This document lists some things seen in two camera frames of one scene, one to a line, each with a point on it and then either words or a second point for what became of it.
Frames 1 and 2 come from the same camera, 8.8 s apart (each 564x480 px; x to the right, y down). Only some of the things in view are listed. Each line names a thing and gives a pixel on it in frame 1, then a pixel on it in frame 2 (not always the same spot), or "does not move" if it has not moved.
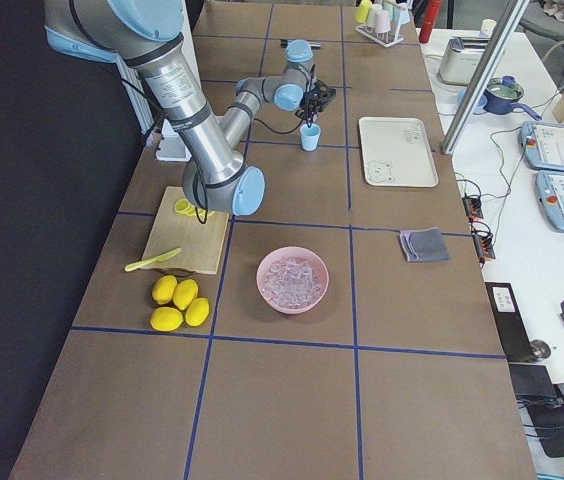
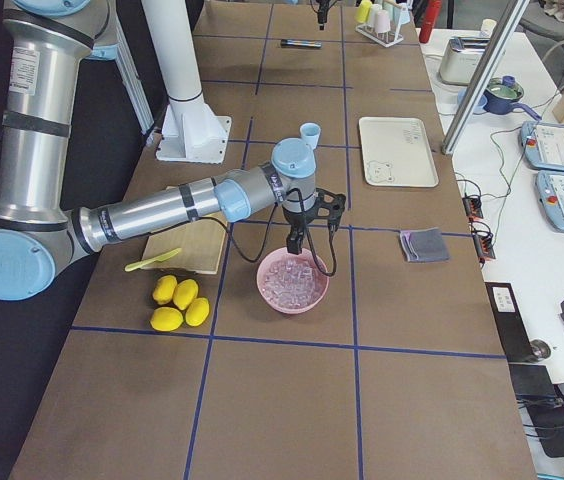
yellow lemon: [164, 288] does not move
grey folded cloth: [424, 245] does not move
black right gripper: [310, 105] to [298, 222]
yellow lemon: [197, 311] does not move
